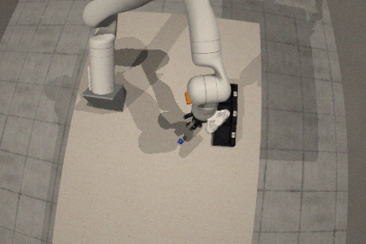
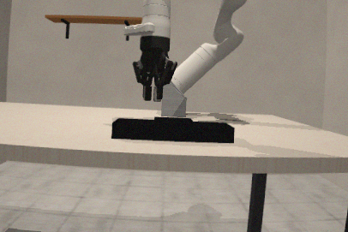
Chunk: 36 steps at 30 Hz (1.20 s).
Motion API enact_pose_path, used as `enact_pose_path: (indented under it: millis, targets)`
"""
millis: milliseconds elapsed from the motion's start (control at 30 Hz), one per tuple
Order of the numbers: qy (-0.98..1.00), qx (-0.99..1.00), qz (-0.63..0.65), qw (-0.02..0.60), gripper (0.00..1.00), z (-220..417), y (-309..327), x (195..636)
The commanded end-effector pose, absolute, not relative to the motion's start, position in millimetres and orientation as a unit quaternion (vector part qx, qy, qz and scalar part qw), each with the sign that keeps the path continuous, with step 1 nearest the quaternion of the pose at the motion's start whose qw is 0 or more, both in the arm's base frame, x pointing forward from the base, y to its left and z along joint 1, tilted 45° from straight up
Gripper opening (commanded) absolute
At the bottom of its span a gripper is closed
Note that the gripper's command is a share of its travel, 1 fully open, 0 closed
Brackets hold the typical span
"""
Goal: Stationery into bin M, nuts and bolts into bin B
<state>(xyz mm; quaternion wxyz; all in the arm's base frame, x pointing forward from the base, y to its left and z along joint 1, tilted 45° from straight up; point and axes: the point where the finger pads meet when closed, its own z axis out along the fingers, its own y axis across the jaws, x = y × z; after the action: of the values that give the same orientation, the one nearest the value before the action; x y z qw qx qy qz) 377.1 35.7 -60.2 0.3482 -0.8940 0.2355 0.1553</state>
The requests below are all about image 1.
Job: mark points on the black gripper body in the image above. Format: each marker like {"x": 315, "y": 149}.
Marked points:
{"x": 195, "y": 119}

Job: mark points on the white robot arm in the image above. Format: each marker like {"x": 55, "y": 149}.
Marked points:
{"x": 205, "y": 92}

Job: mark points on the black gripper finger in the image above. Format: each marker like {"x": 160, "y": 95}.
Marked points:
{"x": 192, "y": 125}

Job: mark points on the black rack of three labelled bins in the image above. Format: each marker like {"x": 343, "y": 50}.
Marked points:
{"x": 226, "y": 133}

